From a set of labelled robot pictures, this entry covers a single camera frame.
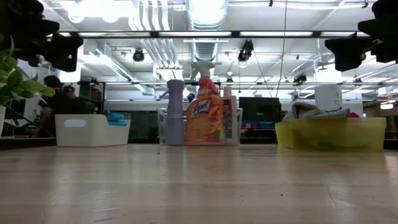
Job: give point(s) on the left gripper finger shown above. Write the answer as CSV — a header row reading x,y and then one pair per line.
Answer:
x,y
65,53
45,29

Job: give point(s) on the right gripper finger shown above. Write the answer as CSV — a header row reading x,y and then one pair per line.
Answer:
x,y
373,28
346,53

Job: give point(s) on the green plant leaves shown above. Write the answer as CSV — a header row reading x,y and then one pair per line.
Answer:
x,y
15,84

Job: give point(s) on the pink microfibre cloth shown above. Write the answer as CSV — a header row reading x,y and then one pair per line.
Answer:
x,y
355,115

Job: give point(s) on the grey patterned cloth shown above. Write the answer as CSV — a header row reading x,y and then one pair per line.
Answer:
x,y
308,110

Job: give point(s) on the blue two-tone sponge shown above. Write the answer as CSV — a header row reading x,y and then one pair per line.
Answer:
x,y
119,123
115,116

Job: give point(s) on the green microfibre cloth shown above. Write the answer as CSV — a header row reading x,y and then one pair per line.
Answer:
x,y
329,144

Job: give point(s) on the white cleaner bottle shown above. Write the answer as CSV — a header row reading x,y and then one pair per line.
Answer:
x,y
230,121

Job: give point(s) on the black ceiling spotlight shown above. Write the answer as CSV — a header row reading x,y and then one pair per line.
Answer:
x,y
138,56
300,78
245,51
34,61

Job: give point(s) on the white round pillar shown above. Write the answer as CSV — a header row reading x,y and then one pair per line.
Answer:
x,y
328,98

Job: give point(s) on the person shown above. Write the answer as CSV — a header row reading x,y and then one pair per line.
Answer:
x,y
53,102
77,105

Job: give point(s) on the white plastic bin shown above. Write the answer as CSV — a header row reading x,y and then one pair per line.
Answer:
x,y
93,133

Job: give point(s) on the yellow translucent plastic bin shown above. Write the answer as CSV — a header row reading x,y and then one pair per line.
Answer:
x,y
286,133

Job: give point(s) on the black monitor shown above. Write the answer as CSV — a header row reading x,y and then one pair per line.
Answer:
x,y
259,112

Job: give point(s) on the purple spray bottle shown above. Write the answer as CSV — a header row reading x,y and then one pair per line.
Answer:
x,y
175,118

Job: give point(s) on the clear plastic bin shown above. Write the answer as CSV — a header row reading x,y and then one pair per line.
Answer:
x,y
240,124

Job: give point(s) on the orange Lysol spray bottle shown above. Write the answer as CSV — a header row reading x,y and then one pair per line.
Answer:
x,y
203,118

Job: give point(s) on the glowing wall light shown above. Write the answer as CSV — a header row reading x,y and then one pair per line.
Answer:
x,y
386,106

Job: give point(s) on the black wall screen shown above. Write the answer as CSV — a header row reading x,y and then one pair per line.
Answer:
x,y
20,109

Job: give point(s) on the silver air duct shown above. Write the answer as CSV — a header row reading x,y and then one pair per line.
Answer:
x,y
206,12

